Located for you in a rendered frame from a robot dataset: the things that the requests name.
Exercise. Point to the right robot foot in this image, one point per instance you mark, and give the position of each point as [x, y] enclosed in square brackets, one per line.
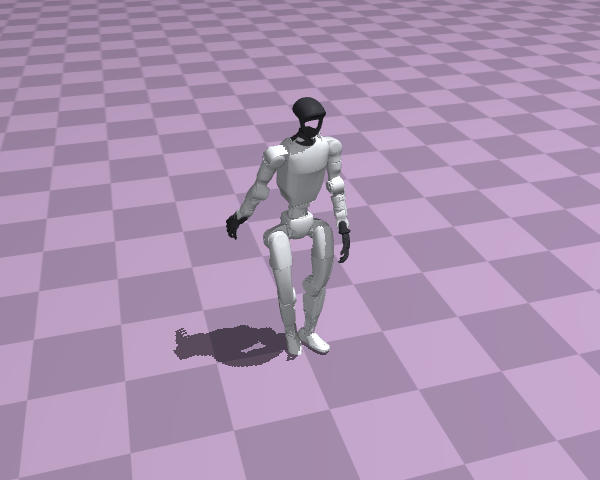
[293, 343]

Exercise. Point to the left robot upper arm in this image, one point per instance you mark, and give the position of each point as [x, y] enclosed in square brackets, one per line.
[335, 183]

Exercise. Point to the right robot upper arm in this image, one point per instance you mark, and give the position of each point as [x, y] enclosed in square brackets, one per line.
[274, 157]

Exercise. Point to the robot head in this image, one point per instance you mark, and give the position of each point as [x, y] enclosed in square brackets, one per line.
[308, 109]

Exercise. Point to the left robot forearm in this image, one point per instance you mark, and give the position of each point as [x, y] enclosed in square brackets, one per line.
[339, 206]

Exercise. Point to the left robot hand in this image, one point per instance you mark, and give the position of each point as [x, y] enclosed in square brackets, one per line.
[346, 240]

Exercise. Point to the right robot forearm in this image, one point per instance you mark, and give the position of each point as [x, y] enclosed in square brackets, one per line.
[249, 204]

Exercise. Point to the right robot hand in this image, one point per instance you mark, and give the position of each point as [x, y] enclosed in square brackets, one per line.
[233, 224]

